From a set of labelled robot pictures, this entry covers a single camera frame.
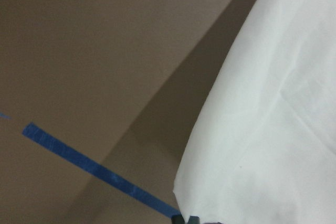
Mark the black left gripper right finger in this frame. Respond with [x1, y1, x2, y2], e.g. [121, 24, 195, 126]
[187, 216, 200, 224]

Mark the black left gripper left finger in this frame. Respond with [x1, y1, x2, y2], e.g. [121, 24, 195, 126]
[171, 215, 183, 224]

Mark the white long-sleeve printed shirt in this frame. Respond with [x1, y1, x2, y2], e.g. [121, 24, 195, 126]
[173, 0, 335, 223]

